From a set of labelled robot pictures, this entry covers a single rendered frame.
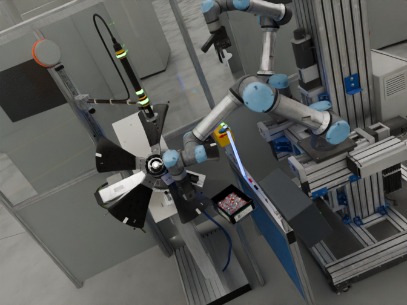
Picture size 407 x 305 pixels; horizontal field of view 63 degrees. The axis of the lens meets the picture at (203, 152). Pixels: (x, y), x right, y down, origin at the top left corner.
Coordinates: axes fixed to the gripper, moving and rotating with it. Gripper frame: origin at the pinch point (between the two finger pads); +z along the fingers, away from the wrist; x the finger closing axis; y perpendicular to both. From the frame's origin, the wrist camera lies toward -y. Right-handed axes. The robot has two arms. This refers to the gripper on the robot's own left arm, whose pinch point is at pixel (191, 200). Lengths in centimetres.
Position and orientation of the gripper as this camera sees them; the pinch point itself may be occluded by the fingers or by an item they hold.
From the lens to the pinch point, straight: 175.9
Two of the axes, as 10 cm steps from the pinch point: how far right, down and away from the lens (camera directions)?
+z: 2.4, 6.3, 7.4
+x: -9.0, 4.2, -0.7
